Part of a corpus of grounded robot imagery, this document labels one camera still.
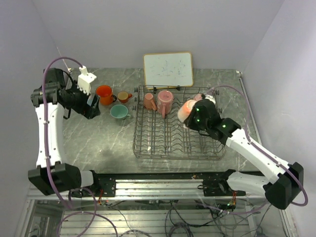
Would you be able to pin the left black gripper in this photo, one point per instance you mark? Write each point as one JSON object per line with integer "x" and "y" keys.
{"x": 88, "y": 111}

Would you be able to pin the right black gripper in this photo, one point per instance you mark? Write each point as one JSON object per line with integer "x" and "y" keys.
{"x": 189, "y": 120}

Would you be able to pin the pink faceted mug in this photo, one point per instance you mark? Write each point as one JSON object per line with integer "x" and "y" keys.
{"x": 199, "y": 97}

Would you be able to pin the pale pink gradient mug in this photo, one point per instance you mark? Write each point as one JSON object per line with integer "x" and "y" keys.
{"x": 185, "y": 111}

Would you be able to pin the large orange mug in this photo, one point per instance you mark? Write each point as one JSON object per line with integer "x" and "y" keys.
{"x": 106, "y": 95}

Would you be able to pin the mint green cup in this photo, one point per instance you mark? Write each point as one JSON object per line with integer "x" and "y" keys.
{"x": 120, "y": 112}

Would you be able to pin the small orange cup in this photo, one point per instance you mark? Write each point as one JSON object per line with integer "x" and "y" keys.
{"x": 124, "y": 96}

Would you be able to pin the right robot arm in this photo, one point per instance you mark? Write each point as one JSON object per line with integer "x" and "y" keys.
{"x": 280, "y": 182}

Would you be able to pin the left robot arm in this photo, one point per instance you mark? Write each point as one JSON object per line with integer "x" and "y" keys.
{"x": 51, "y": 101}

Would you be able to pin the dusty pink mug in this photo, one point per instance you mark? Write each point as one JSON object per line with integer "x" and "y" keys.
{"x": 164, "y": 102}

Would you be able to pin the salmon pink mug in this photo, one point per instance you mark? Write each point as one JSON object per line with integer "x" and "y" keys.
{"x": 149, "y": 102}

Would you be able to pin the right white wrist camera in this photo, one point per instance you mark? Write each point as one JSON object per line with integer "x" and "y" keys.
{"x": 210, "y": 98}

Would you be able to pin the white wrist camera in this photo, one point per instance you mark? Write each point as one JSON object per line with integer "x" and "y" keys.
{"x": 210, "y": 98}
{"x": 85, "y": 79}

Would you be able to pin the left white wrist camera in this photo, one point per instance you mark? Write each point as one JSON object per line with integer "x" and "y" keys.
{"x": 85, "y": 79}

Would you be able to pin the grey wire dish rack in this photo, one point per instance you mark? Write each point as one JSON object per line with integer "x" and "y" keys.
{"x": 166, "y": 138}

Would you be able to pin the white whiteboard with wooden frame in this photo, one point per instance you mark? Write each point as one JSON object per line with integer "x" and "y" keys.
{"x": 162, "y": 70}

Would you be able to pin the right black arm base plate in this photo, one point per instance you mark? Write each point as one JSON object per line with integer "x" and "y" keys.
{"x": 214, "y": 184}

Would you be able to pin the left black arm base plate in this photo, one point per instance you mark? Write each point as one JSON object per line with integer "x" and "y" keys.
{"x": 104, "y": 184}

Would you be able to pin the aluminium frame rail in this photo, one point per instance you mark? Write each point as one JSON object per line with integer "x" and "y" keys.
{"x": 183, "y": 188}

